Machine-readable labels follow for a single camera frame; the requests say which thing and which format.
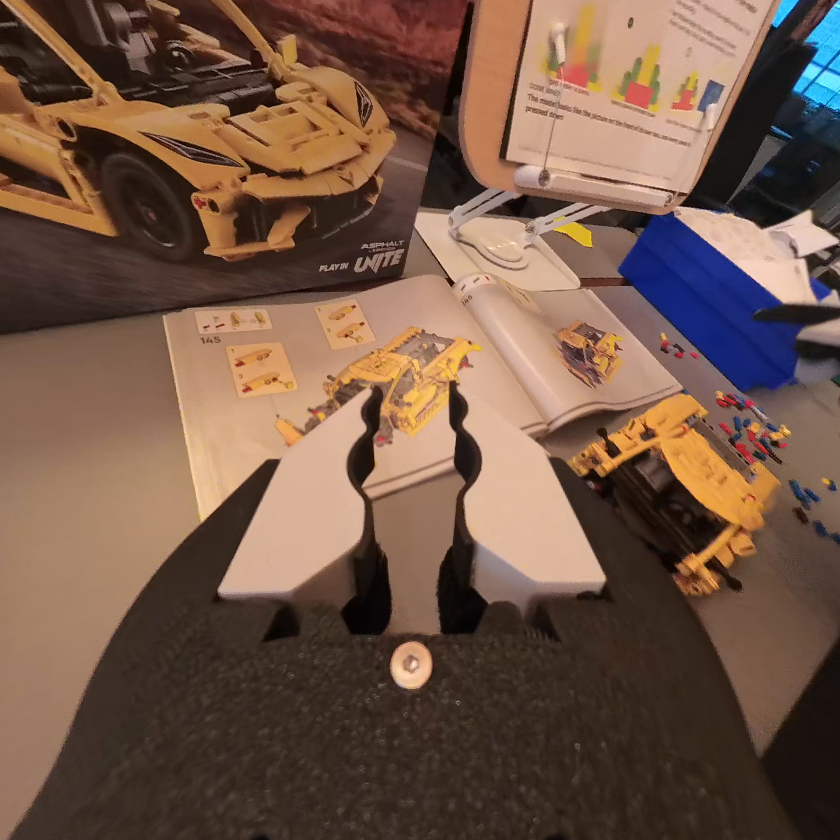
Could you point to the black toy car box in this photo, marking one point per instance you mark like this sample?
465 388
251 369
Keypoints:
65 262

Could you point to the yellow toy car model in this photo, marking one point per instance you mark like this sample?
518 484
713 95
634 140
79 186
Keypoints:
702 466

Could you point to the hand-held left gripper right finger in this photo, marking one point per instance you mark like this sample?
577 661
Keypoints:
531 525

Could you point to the crumpled white printed bags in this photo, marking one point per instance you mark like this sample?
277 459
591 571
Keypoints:
735 236

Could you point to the yellow paper slip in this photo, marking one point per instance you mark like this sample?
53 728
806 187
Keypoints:
576 233

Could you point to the large paned window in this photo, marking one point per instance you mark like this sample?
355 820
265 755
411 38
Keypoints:
820 79

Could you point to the pile of small coloured pins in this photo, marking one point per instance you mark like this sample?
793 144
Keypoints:
748 426

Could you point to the white printed instruction sheet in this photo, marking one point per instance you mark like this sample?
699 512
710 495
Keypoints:
623 131

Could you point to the blue plastic bin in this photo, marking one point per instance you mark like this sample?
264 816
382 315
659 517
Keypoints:
695 289

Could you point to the open instruction booklet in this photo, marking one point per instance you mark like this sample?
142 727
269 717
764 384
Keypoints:
229 426

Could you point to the wooden document stand with sheet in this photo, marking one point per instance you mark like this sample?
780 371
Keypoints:
485 98

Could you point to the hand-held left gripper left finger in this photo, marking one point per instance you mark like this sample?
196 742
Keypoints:
295 525

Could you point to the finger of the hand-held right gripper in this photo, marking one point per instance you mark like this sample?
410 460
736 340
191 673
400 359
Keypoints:
820 333
817 371

